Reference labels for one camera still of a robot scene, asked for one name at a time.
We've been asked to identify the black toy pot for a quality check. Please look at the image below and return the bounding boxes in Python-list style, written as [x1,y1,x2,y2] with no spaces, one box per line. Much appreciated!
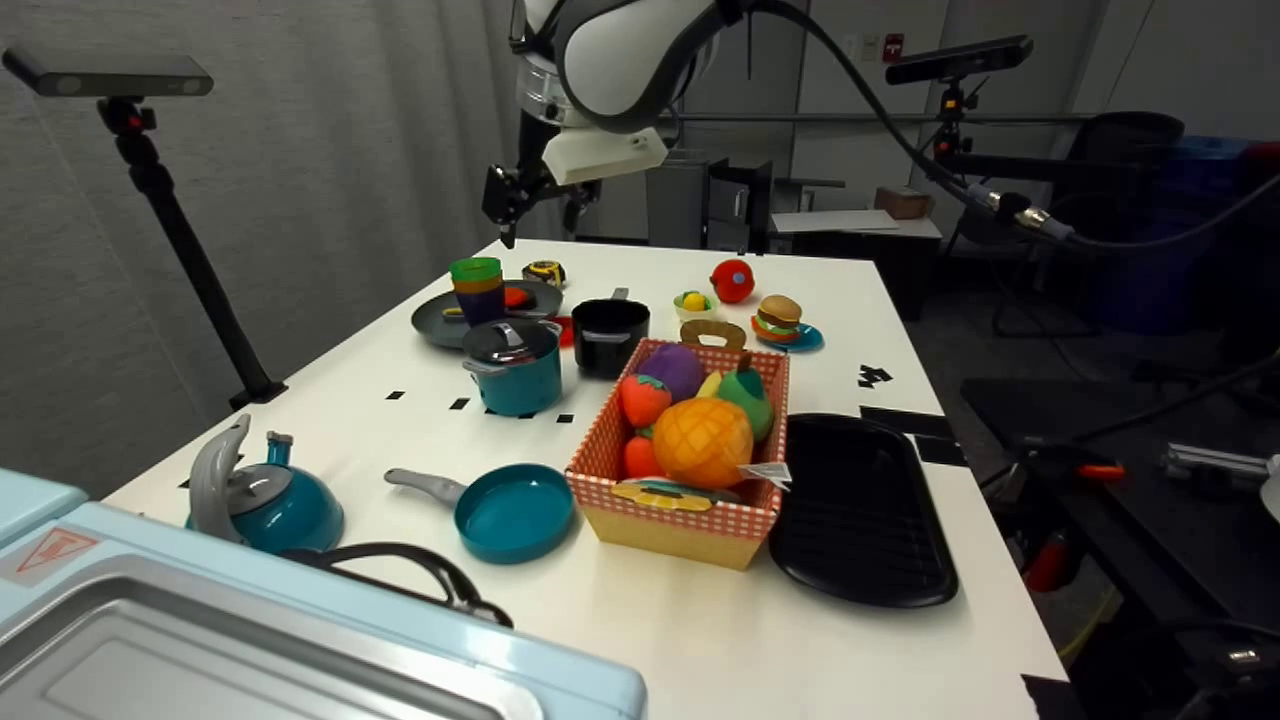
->
[570,288,650,381]

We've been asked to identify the dark transparent pot lid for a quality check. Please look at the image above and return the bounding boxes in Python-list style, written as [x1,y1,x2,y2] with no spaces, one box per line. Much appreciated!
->
[465,322,560,371]

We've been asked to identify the stacked coloured toy cups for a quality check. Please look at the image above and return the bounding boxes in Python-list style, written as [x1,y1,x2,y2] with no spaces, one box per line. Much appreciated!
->
[449,257,505,323]

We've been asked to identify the yellow black toy item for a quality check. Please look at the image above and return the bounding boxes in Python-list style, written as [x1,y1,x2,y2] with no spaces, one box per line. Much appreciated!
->
[519,260,566,288]

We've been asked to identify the toy hamburger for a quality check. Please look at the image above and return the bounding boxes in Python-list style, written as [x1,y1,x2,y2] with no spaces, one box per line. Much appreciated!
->
[750,298,804,348]

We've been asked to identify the small bowl with yellow toy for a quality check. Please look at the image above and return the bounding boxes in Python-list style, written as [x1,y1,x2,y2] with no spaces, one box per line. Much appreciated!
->
[671,288,713,315]

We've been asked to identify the light blue appliance box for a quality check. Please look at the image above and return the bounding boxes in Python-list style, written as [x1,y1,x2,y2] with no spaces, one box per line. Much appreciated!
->
[0,471,649,720]

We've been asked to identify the left camera on tripod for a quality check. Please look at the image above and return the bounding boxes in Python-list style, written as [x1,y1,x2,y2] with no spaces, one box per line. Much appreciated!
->
[4,45,282,407]

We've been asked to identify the black rectangular tray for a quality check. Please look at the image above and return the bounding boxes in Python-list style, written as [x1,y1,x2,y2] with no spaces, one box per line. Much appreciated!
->
[767,412,958,608]

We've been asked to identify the right camera on stand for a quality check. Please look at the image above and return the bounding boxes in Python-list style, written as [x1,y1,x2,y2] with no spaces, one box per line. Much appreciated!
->
[883,38,1031,165]

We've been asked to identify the blue toy frying pan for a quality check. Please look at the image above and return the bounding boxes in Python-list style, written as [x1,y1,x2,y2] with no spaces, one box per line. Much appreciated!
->
[382,463,575,563]

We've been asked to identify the black office chair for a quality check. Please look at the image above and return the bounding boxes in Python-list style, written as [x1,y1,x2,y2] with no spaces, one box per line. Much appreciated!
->
[993,109,1280,337]

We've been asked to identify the grey round plate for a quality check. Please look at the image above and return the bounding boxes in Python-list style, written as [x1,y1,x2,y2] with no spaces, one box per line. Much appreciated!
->
[411,280,563,354]

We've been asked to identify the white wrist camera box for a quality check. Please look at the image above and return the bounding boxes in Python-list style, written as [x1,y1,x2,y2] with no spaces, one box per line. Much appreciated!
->
[541,130,666,187]

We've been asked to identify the blue toy kettle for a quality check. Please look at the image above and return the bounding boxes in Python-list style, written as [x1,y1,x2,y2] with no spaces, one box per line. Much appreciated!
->
[188,417,342,557]

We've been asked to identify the orange toy pineapple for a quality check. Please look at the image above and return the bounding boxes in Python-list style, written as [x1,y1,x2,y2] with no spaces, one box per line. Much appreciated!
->
[650,401,750,492]

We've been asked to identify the blue toy pot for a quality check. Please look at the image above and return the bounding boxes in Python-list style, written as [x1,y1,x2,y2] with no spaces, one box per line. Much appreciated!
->
[465,348,560,417]

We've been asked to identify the red toy strawberry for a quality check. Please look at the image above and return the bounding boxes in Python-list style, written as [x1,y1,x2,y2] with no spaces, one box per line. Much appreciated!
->
[621,375,671,427]

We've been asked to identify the purple toy eggplant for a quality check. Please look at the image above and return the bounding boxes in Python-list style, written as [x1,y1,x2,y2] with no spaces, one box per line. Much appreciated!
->
[639,345,703,401]

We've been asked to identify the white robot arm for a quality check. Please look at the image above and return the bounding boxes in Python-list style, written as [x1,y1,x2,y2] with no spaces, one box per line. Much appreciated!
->
[479,0,748,250]

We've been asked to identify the black power cable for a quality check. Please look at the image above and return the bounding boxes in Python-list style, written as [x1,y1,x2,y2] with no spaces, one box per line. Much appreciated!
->
[287,535,514,627]

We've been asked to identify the green toy pear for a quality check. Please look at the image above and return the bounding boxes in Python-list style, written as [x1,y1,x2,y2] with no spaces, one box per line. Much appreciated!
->
[716,367,772,441]

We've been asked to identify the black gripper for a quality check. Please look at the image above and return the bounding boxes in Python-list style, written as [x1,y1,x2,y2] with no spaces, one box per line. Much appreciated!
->
[479,117,598,250]

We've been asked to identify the red toy apple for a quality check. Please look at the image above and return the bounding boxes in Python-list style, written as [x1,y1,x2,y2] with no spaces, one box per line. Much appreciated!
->
[713,260,754,304]

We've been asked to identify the checkered cardboard fruit basket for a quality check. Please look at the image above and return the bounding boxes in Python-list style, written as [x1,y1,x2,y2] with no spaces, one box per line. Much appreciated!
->
[566,340,791,568]

